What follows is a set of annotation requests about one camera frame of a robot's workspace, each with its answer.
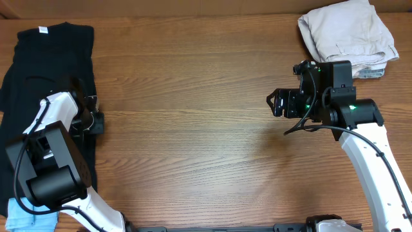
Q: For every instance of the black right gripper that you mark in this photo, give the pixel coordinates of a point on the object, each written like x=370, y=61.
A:
x=291, y=96

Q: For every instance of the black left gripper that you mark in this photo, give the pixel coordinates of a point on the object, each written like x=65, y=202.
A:
x=99, y=125

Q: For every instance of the black t-shirt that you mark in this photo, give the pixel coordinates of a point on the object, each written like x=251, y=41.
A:
x=46, y=61

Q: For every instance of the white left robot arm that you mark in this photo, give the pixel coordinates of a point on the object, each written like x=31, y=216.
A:
x=50, y=170

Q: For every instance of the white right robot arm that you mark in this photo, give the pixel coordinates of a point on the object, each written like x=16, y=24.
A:
x=327, y=99

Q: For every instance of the folded denim jeans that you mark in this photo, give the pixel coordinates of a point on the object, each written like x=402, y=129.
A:
x=370, y=74

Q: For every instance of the folded beige trousers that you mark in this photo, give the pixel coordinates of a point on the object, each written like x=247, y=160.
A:
x=348, y=31

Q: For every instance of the light blue t-shirt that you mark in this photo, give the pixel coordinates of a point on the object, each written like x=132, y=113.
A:
x=19, y=220

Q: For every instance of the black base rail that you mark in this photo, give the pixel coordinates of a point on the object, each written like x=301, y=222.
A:
x=314, y=223

